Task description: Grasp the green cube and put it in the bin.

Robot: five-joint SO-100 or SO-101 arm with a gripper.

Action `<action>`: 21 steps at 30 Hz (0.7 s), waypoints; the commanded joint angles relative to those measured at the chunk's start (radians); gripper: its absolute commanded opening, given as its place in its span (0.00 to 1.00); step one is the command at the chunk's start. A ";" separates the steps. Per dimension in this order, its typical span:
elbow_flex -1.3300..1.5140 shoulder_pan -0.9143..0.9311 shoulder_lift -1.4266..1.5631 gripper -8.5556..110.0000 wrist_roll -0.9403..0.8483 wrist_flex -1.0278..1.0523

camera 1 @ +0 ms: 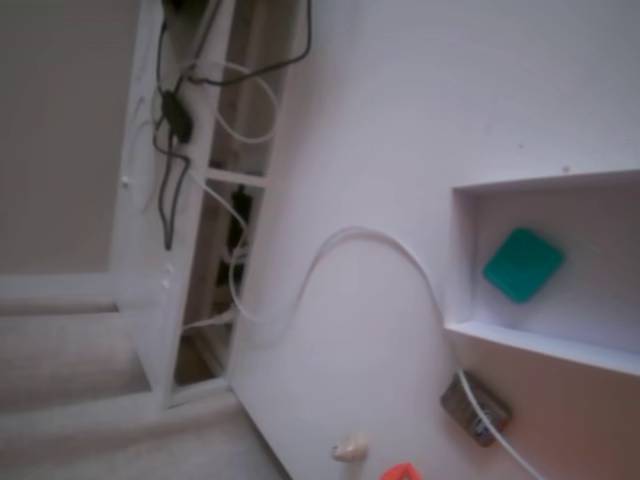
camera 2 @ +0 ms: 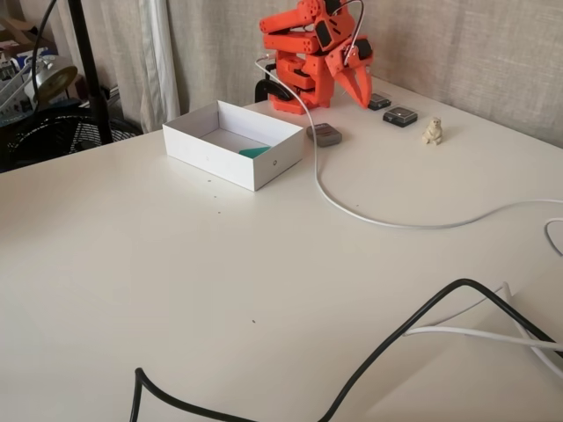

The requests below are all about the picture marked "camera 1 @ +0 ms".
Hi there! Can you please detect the looped white cable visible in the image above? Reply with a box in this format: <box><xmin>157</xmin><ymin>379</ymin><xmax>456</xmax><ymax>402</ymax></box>
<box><xmin>187</xmin><ymin>60</ymin><xmax>280</xmax><ymax>145</ymax></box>

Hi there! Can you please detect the green rounded cube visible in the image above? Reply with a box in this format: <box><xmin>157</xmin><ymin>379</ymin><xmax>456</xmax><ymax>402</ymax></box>
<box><xmin>481</xmin><ymin>227</ymin><xmax>567</xmax><ymax>305</ymax></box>

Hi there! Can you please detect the small white animal figurine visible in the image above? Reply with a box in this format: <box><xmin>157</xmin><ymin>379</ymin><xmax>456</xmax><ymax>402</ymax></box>
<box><xmin>329</xmin><ymin>432</ymin><xmax>372</xmax><ymax>462</ymax></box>

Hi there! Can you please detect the white cardboard bin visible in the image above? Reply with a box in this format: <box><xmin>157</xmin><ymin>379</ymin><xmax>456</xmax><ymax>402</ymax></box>
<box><xmin>446</xmin><ymin>169</ymin><xmax>640</xmax><ymax>379</ymax></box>

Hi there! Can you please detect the white frame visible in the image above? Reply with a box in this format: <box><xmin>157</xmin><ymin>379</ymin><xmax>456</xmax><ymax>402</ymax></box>
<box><xmin>0</xmin><ymin>0</ymin><xmax>281</xmax><ymax>411</ymax></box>

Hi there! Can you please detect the grey square pad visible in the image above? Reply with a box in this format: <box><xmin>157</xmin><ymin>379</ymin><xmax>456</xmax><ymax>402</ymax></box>
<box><xmin>439</xmin><ymin>369</ymin><xmax>512</xmax><ymax>448</ymax></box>

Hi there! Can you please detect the black cable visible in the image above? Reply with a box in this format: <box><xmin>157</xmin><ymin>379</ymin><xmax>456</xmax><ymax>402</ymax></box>
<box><xmin>152</xmin><ymin>0</ymin><xmax>314</xmax><ymax>251</ymax></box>

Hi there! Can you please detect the long white cable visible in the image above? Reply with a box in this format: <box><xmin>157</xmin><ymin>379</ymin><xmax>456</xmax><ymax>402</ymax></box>
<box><xmin>179</xmin><ymin>164</ymin><xmax>544</xmax><ymax>480</ymax></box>

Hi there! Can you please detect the black inline cable adapter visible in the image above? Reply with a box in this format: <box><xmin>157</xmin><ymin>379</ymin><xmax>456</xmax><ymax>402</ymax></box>
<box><xmin>158</xmin><ymin>91</ymin><xmax>195</xmax><ymax>145</ymax></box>

